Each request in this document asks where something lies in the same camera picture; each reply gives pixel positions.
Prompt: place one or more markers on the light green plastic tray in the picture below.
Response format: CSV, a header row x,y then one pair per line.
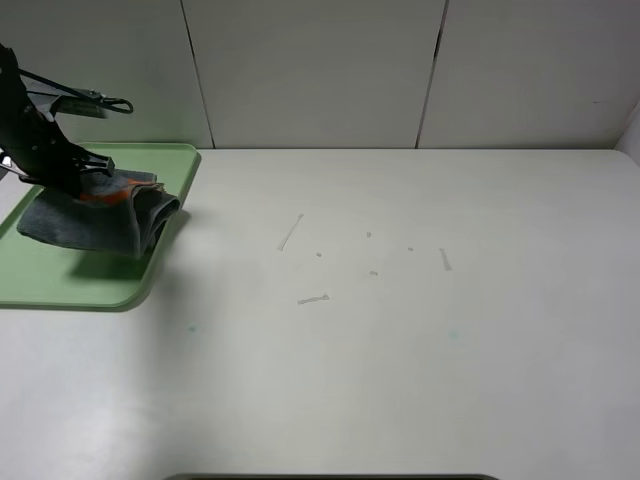
x,y
39,276

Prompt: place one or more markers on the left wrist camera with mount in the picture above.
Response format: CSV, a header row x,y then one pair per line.
x,y
51,98

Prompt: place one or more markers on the grey towel with orange trim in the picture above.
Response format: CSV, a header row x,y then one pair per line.
x,y
123,213

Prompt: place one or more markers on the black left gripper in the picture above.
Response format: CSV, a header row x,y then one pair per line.
x,y
25,134

